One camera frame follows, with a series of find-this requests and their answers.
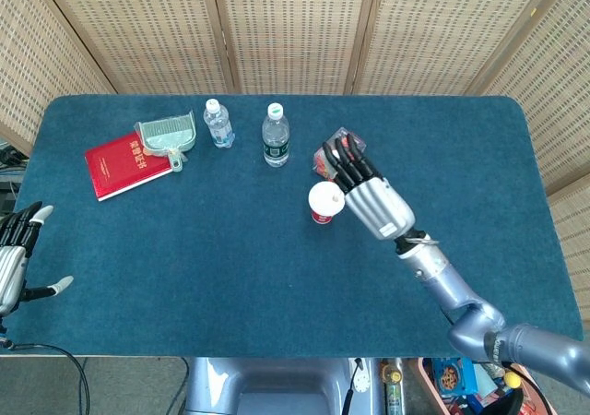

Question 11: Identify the clear bottle with dark label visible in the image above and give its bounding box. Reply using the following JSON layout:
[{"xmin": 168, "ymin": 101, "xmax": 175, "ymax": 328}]
[{"xmin": 261, "ymin": 102, "xmax": 290, "ymax": 168}]

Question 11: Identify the blue snack box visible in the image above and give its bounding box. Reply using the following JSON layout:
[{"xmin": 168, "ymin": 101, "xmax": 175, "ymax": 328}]
[{"xmin": 432, "ymin": 357, "xmax": 478, "ymax": 396}]

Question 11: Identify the clear bottle with blue label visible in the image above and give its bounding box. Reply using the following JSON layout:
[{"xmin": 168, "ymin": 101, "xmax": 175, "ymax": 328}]
[{"xmin": 203, "ymin": 98, "xmax": 236, "ymax": 149}]

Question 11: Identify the red cup with white lid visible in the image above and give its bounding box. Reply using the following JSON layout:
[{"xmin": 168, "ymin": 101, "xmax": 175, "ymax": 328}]
[{"xmin": 307, "ymin": 181, "xmax": 346, "ymax": 225}]

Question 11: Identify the thin black cable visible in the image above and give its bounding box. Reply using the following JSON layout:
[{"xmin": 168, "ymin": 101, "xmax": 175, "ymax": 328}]
[{"xmin": 165, "ymin": 357, "xmax": 191, "ymax": 415}]

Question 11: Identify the grey-green plastic dustpan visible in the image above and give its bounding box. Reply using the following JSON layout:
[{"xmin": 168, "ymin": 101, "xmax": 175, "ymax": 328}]
[{"xmin": 133, "ymin": 108, "xmax": 198, "ymax": 174}]

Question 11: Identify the red hardcover book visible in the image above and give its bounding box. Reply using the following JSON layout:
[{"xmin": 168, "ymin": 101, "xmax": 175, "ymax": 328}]
[{"xmin": 84, "ymin": 131, "xmax": 174, "ymax": 203}]

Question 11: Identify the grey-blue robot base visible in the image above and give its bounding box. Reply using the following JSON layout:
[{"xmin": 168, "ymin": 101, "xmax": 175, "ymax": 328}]
[{"xmin": 183, "ymin": 357, "xmax": 386, "ymax": 415}]

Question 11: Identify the black equipment with cables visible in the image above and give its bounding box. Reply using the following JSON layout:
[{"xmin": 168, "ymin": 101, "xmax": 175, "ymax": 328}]
[{"xmin": 0, "ymin": 140, "xmax": 31, "ymax": 216}]

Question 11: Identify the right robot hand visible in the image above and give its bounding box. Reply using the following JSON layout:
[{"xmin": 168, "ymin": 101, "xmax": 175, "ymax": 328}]
[{"xmin": 321, "ymin": 133, "xmax": 417, "ymax": 242}]

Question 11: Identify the bottle with yellow cap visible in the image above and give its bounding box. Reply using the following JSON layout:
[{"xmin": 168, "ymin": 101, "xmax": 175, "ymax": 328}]
[{"xmin": 380, "ymin": 359, "xmax": 407, "ymax": 415}]

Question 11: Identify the black cable with white plug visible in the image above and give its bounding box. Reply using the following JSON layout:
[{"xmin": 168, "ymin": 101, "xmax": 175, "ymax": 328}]
[{"xmin": 343, "ymin": 358, "xmax": 372, "ymax": 415}]

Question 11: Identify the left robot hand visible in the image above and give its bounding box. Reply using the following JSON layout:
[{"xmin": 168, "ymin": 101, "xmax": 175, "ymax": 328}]
[{"xmin": 0, "ymin": 201, "xmax": 75, "ymax": 317}]

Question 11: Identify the orange plastic crate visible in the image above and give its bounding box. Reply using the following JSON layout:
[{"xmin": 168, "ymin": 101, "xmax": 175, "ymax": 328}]
[{"xmin": 409, "ymin": 357, "xmax": 559, "ymax": 415}]

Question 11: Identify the black round object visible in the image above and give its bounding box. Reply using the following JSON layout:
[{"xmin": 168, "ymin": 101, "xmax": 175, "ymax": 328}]
[{"xmin": 486, "ymin": 390, "xmax": 525, "ymax": 415}]

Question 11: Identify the thick black floor cable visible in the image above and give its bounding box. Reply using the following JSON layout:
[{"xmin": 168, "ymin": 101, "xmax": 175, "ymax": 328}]
[{"xmin": 8, "ymin": 343, "xmax": 91, "ymax": 415}]

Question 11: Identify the blue felt table cover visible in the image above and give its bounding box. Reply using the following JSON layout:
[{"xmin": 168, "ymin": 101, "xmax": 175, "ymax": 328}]
[{"xmin": 6, "ymin": 94, "xmax": 584, "ymax": 359}]

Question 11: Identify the clear box with red items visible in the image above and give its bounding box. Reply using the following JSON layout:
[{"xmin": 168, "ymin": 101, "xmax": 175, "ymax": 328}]
[{"xmin": 313, "ymin": 127, "xmax": 369, "ymax": 181}]

